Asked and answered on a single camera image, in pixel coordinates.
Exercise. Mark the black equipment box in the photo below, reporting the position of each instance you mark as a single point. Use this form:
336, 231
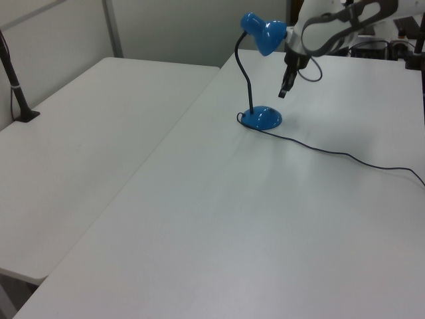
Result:
368, 50

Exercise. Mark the black clamped camera stand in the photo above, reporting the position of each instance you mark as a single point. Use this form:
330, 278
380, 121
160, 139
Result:
415, 58

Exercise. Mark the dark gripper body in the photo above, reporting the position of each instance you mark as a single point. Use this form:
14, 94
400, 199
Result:
295, 60

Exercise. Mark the black camera pole with base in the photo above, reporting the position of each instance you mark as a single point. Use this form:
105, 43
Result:
16, 93

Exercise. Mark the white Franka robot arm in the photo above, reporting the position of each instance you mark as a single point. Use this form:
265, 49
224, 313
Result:
313, 35

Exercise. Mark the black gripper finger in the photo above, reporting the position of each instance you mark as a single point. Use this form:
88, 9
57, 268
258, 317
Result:
284, 89
293, 78

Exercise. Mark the blue gooseneck desk lamp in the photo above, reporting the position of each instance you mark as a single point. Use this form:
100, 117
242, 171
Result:
263, 120

